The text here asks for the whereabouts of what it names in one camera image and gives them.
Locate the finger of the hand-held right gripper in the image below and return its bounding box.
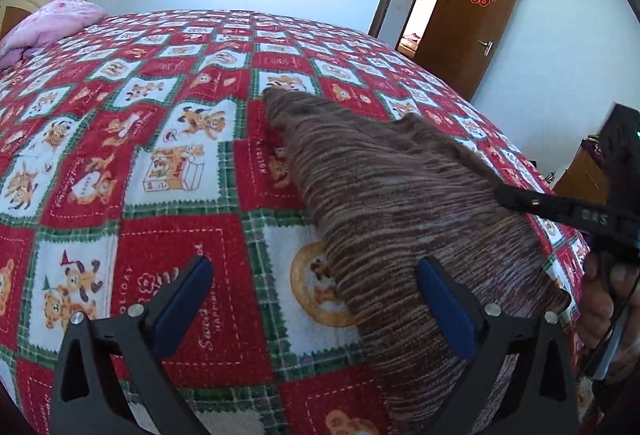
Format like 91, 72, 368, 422
495, 185, 640, 262

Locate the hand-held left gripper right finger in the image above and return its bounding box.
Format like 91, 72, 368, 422
417, 256, 581, 435

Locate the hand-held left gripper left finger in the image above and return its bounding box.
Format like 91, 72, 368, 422
50, 256, 216, 435

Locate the brown striped knit garment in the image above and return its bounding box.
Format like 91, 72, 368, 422
262, 85, 574, 435

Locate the person's right hand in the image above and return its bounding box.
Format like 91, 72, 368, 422
580, 251, 640, 352

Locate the brown wooden cabinet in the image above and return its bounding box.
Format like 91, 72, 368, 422
552, 139, 614, 206

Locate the red printed bedspread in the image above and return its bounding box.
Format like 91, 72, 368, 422
0, 9, 592, 435

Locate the brown wooden door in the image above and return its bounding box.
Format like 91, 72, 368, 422
419, 0, 528, 102

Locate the pink pillow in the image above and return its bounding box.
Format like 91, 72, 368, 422
0, 0, 109, 70

